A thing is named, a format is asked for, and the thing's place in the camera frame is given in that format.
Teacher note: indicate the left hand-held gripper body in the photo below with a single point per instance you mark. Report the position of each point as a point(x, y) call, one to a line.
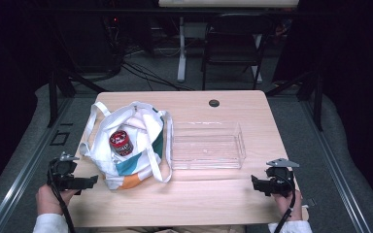
point(60, 171)

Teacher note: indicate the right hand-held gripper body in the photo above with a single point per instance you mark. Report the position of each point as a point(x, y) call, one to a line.
point(281, 181)

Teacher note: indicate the black folding chair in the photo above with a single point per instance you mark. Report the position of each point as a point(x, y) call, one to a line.
point(236, 39)

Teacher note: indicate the clear plastic tray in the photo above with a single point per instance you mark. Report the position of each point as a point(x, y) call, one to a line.
point(207, 149)

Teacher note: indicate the person's left hand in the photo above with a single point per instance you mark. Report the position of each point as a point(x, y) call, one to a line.
point(48, 202)

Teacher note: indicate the aluminium floor rail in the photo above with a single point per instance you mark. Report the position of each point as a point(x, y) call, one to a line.
point(22, 181)
point(336, 168)

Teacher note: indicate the black metal stand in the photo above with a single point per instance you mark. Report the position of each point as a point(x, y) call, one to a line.
point(317, 97)
point(53, 97)

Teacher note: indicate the red lidded can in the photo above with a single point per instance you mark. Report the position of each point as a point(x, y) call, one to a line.
point(121, 143)

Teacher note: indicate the person's right hand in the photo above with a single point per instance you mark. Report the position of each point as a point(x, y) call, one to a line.
point(292, 208)

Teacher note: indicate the white teal orange tote bag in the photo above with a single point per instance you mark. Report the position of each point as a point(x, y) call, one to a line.
point(142, 161)

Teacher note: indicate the white legged desk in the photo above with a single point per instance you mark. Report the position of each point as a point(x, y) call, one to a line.
point(182, 48)

